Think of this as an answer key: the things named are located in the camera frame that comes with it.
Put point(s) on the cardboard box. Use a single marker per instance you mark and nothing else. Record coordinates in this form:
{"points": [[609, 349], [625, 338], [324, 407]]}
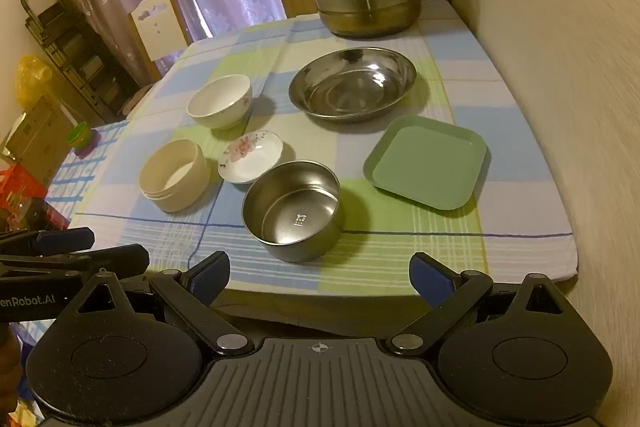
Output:
{"points": [[40, 137]]}

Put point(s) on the white ceramic bowl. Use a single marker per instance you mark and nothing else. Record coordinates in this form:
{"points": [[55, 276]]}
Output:
{"points": [[220, 104]]}

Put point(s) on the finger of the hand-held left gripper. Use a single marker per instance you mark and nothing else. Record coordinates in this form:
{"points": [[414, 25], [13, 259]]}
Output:
{"points": [[110, 258], [65, 240]]}

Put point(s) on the yellow plastic bag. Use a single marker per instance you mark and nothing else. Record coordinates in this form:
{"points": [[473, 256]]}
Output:
{"points": [[32, 77]]}

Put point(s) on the blue white checked cloth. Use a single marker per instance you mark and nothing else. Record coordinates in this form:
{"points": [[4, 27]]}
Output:
{"points": [[85, 177]]}

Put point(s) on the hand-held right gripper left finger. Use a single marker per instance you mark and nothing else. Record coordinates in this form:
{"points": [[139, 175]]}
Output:
{"points": [[214, 276]]}

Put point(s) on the stainless steel bowl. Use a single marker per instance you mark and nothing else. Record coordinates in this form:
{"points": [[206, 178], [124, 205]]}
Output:
{"points": [[295, 217]]}

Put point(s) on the person's left hand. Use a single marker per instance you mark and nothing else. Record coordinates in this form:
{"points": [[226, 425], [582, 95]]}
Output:
{"points": [[9, 367]]}

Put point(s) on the red plastic crate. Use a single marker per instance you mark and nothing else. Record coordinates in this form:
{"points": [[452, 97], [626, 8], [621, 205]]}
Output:
{"points": [[20, 189]]}

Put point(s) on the green square plate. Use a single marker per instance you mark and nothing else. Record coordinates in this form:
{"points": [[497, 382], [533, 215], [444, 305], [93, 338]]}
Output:
{"points": [[425, 167]]}

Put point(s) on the round stainless steel plate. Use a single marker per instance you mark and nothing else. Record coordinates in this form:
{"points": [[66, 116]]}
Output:
{"points": [[350, 89]]}

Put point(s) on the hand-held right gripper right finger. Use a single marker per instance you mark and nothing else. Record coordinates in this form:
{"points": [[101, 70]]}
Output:
{"points": [[428, 280]]}

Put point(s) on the small floral dish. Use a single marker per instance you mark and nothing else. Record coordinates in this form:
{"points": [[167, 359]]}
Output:
{"points": [[250, 157]]}

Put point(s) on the black metal rack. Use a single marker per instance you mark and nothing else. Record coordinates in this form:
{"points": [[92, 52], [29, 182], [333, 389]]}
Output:
{"points": [[75, 52]]}

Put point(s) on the green plastic cup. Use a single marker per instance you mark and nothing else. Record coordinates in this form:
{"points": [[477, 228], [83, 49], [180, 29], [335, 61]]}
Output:
{"points": [[82, 139]]}

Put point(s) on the white wooden chair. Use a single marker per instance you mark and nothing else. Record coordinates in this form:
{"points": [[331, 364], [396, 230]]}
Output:
{"points": [[157, 24]]}

